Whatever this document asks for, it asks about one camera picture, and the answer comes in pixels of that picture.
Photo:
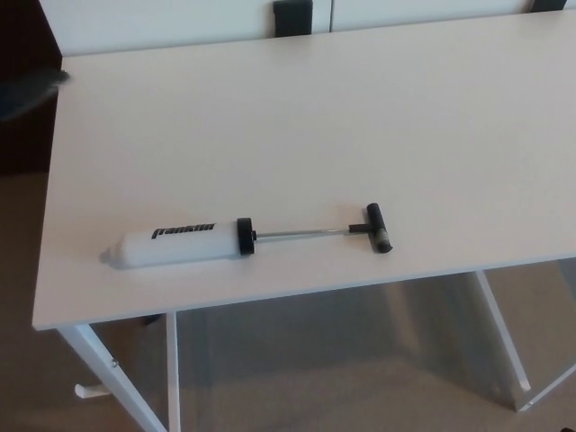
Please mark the blurred grey blue cloth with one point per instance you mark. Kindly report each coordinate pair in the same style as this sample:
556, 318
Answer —
31, 92

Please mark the white cabinet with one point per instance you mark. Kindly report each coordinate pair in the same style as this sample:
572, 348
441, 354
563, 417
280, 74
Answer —
157, 22

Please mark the white desk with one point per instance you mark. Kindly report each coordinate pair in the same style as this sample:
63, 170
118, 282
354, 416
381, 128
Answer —
315, 135

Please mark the white hook on desk leg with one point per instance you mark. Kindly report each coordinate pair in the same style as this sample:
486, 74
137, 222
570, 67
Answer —
90, 390

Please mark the dark brown panel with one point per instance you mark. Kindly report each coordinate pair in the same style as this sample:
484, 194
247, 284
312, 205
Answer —
22, 36

